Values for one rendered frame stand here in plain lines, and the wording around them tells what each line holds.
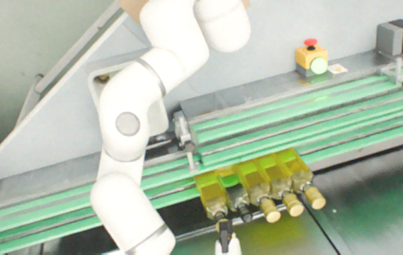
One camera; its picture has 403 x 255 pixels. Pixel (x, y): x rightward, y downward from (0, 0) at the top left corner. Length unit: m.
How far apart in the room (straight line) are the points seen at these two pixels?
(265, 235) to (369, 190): 0.37
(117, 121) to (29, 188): 0.60
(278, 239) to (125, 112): 0.59
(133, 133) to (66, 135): 0.58
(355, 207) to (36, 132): 0.94
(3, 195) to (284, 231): 0.77
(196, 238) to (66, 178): 0.40
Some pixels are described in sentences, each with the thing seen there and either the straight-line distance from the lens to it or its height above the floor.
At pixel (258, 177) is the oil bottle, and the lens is 1.02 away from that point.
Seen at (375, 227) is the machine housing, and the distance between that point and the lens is 1.16.
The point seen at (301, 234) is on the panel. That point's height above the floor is 1.13.
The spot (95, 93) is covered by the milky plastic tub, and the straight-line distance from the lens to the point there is 1.05.
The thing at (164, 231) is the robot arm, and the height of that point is 1.32.
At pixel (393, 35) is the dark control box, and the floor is 0.83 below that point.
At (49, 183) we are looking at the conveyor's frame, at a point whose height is 0.85.
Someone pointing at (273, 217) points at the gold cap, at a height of 1.16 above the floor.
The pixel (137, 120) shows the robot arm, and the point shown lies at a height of 1.22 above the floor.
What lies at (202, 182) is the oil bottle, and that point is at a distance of 1.04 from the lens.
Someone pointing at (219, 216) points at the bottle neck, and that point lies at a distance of 0.96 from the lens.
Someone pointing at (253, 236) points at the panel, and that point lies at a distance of 1.09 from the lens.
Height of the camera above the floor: 1.80
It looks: 58 degrees down
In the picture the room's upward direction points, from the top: 155 degrees clockwise
